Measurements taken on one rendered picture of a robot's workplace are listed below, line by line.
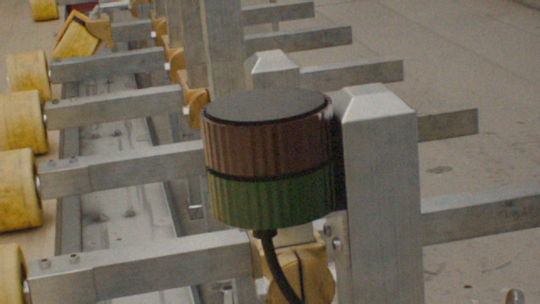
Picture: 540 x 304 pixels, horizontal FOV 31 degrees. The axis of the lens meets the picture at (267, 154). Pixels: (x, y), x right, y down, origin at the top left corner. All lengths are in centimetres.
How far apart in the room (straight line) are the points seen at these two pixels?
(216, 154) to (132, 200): 143
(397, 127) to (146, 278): 37
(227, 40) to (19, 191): 25
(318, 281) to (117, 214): 111
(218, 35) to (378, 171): 50
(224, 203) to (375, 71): 86
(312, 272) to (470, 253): 229
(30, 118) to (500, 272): 190
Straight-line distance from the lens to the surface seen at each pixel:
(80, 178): 99
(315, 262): 70
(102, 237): 170
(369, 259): 45
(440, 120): 105
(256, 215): 42
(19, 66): 146
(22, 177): 97
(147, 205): 181
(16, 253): 76
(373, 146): 43
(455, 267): 290
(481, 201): 81
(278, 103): 43
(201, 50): 118
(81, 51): 170
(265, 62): 68
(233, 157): 42
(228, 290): 126
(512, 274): 286
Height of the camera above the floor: 126
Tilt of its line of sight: 19 degrees down
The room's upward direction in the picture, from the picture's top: 6 degrees counter-clockwise
